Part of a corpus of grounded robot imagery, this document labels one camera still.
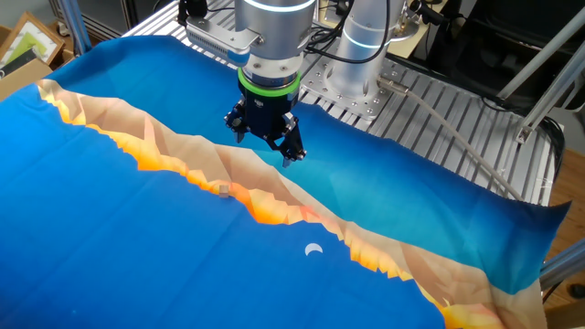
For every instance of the brown cardboard box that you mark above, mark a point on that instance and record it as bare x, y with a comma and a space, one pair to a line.
23, 75

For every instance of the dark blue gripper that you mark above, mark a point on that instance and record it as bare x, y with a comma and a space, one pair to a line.
267, 114

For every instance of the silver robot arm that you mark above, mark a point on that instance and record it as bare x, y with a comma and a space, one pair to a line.
274, 27

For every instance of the blue aluminium frame post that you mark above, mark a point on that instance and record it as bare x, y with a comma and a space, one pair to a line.
75, 27

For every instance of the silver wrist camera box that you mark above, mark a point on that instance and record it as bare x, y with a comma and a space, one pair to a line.
210, 39

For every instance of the black cylindrical device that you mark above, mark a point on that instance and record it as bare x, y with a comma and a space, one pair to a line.
427, 13

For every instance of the small black floor object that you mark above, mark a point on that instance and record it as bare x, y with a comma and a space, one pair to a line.
578, 290

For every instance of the silver aluminium frame bar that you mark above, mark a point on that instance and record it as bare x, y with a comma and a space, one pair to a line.
548, 102
544, 52
566, 265

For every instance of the light brown cardboard piece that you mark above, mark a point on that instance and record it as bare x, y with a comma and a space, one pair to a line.
566, 317

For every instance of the large black case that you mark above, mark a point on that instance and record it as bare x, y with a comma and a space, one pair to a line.
493, 45

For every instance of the blue and orange tablecloth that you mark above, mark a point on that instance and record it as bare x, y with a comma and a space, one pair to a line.
114, 251

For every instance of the dark metal rack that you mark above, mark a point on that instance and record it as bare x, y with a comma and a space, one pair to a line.
119, 16

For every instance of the wooden picture frame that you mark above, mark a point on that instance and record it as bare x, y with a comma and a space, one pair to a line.
27, 43

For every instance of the small beige block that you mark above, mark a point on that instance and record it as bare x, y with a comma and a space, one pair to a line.
224, 190

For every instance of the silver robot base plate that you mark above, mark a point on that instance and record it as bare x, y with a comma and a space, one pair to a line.
361, 105

